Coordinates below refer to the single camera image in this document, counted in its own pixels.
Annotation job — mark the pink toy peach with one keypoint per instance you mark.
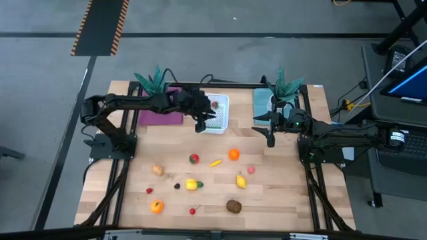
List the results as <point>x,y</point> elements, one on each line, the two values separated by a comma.
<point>251,170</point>

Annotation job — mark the ridged orange toy fruit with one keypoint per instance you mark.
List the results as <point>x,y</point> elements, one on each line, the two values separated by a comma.
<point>234,154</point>

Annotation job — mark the small red toy strawberry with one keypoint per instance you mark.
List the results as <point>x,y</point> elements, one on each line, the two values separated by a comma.
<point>215,104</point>

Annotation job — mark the purple cloth mat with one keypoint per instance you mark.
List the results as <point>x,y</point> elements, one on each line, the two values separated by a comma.
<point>160,119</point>

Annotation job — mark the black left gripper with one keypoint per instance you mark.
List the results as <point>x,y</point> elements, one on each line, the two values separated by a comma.
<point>195,103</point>

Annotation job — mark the white rod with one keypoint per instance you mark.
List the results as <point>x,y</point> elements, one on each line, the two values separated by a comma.
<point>387,75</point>

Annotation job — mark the brown toy kiwi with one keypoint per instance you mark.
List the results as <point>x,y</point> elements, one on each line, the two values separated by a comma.
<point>233,206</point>

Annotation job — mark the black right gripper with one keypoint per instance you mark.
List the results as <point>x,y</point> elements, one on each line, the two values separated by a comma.
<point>283,123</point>

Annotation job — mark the black desk leg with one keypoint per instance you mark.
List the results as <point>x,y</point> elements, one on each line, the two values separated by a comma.
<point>400,28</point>

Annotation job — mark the large red toy strawberry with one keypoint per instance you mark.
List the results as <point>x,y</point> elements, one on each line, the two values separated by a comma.
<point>194,158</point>

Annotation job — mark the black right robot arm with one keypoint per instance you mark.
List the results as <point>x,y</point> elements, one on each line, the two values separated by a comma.
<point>350,135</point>

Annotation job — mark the red toy cherry with stem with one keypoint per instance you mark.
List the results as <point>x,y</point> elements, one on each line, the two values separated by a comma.
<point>192,211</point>

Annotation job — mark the monitor with blue screen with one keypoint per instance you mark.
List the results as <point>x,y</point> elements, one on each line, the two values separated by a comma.
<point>412,85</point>

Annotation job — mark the metal front rail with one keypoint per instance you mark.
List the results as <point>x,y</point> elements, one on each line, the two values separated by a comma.
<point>213,235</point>

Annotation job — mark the orange toy tangerine with leaf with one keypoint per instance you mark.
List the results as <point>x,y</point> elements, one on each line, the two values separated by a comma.
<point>156,206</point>

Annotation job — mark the dark laptop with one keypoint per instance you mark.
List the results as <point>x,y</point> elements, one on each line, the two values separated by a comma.
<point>407,146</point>

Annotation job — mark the snake plant in white pot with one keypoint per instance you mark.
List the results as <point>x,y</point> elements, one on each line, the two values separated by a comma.
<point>283,88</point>
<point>155,83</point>

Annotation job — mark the white perforated plastic basket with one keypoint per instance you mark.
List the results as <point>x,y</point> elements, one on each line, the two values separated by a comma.
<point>221,123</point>

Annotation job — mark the teal cloth mat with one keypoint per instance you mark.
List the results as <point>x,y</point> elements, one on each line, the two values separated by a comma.
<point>260,103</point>

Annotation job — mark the tan toy potato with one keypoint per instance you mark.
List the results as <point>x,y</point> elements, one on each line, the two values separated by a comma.
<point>157,170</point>

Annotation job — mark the grey side cart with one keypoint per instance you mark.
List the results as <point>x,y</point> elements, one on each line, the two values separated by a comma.
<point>393,186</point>

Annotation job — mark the black aluminium rig frame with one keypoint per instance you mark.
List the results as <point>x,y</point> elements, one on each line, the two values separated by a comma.
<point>233,85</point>

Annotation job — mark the yellow toy lemon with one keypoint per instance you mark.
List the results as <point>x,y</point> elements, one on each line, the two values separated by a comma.
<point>241,181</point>

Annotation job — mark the black chair base leg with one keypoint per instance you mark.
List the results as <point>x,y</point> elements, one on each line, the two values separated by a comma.
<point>10,152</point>

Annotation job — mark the black power adapter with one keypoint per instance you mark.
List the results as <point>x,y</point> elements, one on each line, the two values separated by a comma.
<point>397,61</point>

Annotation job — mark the black hazard-striped floor mat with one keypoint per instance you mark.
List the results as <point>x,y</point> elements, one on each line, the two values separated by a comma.
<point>100,26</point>

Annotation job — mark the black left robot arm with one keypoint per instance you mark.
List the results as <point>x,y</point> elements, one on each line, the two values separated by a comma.
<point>133,101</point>

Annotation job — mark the yellow toy bell pepper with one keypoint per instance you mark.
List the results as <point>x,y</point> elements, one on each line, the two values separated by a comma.
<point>191,184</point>

